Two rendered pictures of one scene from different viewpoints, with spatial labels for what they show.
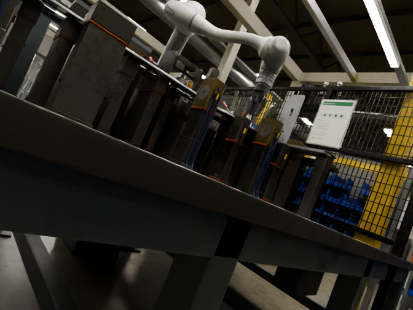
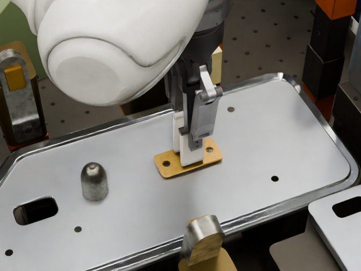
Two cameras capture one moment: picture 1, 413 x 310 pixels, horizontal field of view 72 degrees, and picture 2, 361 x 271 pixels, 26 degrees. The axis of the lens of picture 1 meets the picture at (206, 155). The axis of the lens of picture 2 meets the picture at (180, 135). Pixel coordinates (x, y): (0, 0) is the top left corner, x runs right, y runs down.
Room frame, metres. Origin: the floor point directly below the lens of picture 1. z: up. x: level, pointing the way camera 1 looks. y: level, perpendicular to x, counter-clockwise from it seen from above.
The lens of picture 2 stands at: (0.82, -0.29, 1.78)
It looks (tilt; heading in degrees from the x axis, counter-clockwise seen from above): 49 degrees down; 15
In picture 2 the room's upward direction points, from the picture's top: straight up
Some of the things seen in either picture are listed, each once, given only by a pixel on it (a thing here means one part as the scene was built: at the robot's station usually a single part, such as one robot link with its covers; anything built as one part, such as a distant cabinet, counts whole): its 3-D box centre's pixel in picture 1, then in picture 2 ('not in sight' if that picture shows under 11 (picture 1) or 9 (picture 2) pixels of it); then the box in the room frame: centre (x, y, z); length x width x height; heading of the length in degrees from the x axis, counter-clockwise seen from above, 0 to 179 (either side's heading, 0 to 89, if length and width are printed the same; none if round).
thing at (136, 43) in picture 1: (112, 30); not in sight; (1.28, 0.62, 1.16); 0.37 x 0.14 x 0.02; 128
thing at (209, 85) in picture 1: (199, 124); not in sight; (1.05, 0.07, 0.87); 0.12 x 0.07 x 0.35; 38
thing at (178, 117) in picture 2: not in sight; (184, 130); (1.46, -0.13, 1.05); 0.03 x 0.01 x 0.07; 128
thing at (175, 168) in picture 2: not in sight; (188, 155); (1.45, -0.13, 1.01); 0.08 x 0.04 x 0.01; 128
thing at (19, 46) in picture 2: not in sight; (26, 148); (1.50, 0.13, 0.88); 0.11 x 0.07 x 0.37; 38
